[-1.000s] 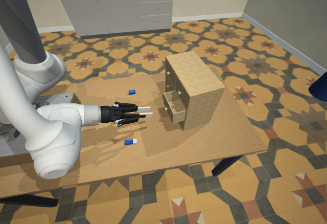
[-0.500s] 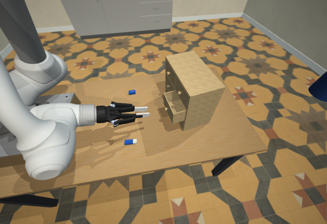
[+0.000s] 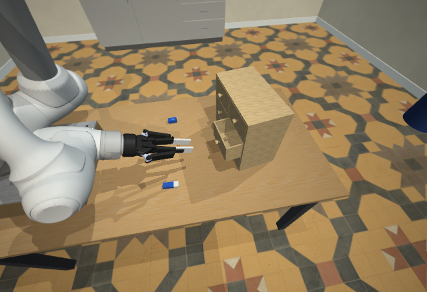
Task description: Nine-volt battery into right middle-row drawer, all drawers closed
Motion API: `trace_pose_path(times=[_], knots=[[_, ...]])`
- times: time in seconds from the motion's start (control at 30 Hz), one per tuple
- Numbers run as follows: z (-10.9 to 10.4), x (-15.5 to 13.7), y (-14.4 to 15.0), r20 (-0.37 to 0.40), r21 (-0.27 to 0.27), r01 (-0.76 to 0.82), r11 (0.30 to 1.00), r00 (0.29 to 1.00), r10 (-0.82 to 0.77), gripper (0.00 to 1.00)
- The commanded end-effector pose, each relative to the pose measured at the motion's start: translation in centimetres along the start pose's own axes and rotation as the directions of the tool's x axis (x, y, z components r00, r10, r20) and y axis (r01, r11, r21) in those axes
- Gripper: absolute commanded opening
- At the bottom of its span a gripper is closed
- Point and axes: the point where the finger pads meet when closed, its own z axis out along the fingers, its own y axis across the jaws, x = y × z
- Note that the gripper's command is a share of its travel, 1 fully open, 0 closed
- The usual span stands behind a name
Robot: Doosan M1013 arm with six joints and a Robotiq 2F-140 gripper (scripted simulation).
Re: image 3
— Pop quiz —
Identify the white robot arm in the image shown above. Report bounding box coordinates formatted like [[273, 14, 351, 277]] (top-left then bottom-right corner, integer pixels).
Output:
[[0, 0, 124, 223]]

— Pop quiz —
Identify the blue nine-volt battery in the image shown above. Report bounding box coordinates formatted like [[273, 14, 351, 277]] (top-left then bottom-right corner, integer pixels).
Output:
[[168, 117, 177, 124]]

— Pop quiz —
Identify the blue and white eraser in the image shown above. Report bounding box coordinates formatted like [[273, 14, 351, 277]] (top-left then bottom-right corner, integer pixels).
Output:
[[163, 181, 179, 189]]

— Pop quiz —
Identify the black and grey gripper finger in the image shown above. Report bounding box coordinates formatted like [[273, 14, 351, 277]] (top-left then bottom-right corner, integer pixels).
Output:
[[142, 129, 191, 145], [142, 143, 193, 163]]

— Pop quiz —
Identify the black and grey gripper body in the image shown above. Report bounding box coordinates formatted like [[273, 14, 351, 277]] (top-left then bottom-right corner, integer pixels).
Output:
[[122, 133, 153, 157]]

